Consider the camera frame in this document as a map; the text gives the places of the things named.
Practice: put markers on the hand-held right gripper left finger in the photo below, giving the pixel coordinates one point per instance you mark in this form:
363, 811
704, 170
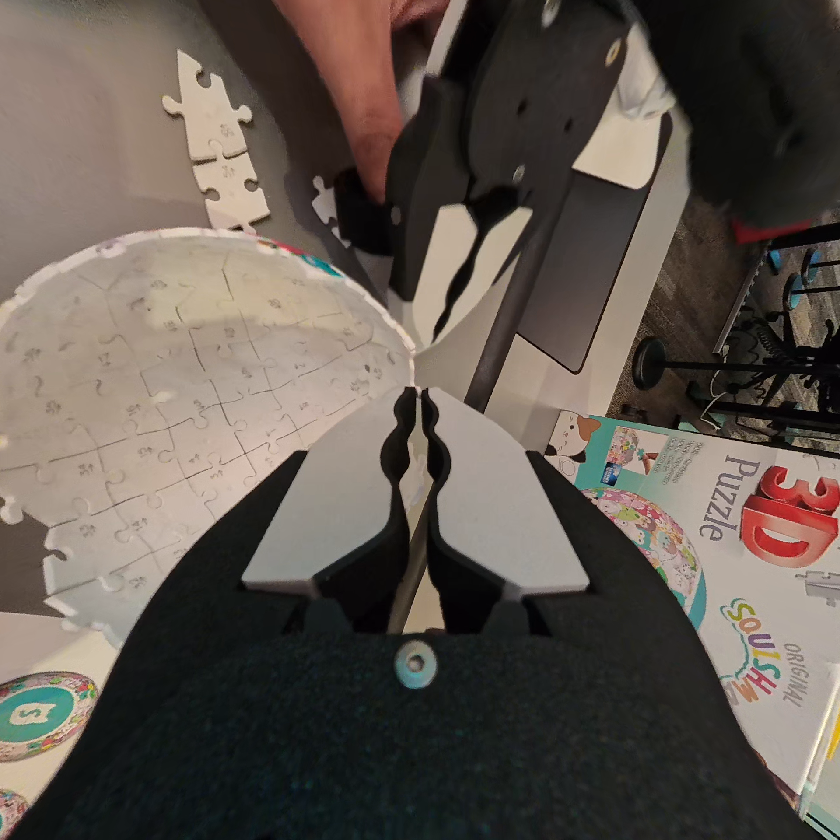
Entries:
328, 518

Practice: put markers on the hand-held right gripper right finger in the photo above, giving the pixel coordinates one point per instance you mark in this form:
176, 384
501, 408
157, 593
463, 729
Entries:
505, 518

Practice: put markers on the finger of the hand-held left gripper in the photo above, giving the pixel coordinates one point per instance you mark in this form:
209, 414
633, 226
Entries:
499, 256
439, 262

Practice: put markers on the partly built puzzle ball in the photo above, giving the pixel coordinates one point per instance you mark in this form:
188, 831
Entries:
164, 394

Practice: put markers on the person's left forearm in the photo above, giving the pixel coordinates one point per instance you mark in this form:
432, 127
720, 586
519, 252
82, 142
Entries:
741, 98

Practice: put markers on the white puzzle piece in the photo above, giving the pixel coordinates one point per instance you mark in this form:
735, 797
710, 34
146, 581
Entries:
323, 197

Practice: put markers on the puzzle ball cardboard box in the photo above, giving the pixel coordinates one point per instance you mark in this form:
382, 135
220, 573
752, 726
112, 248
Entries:
722, 590

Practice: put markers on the joined white puzzle pieces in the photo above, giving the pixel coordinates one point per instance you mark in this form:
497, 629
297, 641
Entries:
220, 131

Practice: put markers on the puzzle instruction leaflet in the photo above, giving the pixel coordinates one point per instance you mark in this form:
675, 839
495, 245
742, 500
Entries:
39, 715

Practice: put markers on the person's left hand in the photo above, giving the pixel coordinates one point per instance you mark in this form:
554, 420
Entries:
354, 79

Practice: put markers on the dark grey desk pad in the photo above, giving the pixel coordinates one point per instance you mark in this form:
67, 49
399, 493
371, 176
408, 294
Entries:
577, 275

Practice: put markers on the black light stand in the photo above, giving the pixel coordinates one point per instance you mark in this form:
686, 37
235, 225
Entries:
649, 364

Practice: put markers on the red seat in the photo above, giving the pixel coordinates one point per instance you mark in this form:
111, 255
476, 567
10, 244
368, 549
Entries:
774, 231

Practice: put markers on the black metal rack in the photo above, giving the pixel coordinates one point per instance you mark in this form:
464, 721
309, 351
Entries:
787, 407

